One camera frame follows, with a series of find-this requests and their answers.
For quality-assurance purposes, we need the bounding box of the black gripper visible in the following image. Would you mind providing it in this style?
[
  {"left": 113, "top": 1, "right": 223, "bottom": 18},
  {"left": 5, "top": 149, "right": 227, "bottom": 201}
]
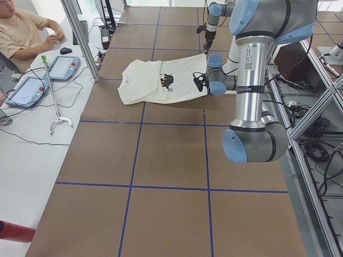
[{"left": 203, "top": 31, "right": 216, "bottom": 55}]

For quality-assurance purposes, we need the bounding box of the cream long-sleeve cat shirt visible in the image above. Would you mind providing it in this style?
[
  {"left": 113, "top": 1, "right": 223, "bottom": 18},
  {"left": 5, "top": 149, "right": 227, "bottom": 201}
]
[{"left": 118, "top": 54, "right": 207, "bottom": 105}]

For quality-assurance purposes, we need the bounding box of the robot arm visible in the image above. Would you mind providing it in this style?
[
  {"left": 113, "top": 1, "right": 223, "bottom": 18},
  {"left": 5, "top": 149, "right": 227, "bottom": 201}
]
[
  {"left": 203, "top": 1, "right": 236, "bottom": 55},
  {"left": 204, "top": 1, "right": 318, "bottom": 163}
]

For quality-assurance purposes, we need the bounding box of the black computer mouse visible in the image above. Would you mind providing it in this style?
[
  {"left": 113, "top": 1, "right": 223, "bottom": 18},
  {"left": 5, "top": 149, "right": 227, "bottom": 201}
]
[{"left": 59, "top": 47, "right": 72, "bottom": 55}]

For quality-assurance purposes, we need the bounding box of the far blue teach pendant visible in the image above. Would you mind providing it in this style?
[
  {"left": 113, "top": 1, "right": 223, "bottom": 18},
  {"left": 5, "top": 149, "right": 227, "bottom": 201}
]
[{"left": 48, "top": 55, "right": 80, "bottom": 81}]

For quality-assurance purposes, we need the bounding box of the blue teach pendant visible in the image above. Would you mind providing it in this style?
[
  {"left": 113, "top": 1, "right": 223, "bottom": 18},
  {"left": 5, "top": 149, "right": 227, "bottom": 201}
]
[
  {"left": 48, "top": 55, "right": 80, "bottom": 81},
  {"left": 5, "top": 77, "right": 49, "bottom": 109}
]

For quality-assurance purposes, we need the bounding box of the metal reacher grabber tool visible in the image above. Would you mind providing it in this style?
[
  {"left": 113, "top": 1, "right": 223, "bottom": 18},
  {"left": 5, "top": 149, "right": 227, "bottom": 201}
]
[{"left": 41, "top": 55, "right": 73, "bottom": 135}]

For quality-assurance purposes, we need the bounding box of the near blue teach pendant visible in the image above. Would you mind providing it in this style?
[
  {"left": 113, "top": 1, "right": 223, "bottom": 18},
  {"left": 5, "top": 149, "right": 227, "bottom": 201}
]
[{"left": 5, "top": 77, "right": 49, "bottom": 109}]

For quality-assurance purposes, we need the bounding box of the seated person beige shirt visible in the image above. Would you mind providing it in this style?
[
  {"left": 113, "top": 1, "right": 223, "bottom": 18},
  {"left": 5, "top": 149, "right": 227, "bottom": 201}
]
[{"left": 1, "top": 1, "right": 65, "bottom": 73}]

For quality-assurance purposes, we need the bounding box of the red cylinder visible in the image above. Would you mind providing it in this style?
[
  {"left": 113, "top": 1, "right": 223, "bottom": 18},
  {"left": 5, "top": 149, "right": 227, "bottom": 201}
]
[{"left": 1, "top": 221, "right": 36, "bottom": 243}]

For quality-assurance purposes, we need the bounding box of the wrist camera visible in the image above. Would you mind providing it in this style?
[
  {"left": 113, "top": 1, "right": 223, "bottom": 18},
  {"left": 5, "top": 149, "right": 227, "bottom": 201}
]
[
  {"left": 196, "top": 25, "right": 206, "bottom": 34},
  {"left": 192, "top": 72, "right": 209, "bottom": 93}
]

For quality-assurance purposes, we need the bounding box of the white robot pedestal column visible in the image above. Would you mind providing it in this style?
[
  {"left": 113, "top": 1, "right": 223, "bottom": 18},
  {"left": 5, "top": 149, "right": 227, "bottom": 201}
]
[{"left": 223, "top": 36, "right": 240, "bottom": 79}]

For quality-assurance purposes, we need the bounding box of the aluminium frame rack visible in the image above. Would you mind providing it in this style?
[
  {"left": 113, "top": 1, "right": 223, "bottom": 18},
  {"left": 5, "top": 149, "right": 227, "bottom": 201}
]
[{"left": 266, "top": 40, "right": 342, "bottom": 256}]

